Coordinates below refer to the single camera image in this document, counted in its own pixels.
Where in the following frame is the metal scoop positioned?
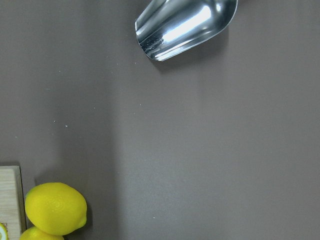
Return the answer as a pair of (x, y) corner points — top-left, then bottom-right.
(134, 0), (238, 62)

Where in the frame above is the round yellow lemon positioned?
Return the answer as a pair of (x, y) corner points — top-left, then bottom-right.
(19, 226), (64, 240)

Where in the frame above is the wooden cutting board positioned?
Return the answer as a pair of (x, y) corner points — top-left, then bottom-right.
(0, 166), (27, 240)

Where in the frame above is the lemon slice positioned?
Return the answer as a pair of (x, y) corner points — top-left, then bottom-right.
(0, 223), (9, 240)

